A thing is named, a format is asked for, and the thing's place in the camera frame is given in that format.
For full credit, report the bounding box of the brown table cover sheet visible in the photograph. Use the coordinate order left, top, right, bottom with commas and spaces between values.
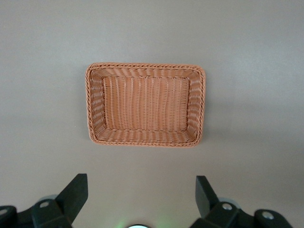
0, 0, 304, 228

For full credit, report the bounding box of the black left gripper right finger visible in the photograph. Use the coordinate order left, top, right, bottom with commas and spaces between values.
191, 175, 256, 228

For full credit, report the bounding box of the brown wicker basket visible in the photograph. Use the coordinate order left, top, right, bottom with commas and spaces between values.
85, 62, 207, 148

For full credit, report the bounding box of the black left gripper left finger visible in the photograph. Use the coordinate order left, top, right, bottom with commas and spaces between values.
30, 173, 89, 228

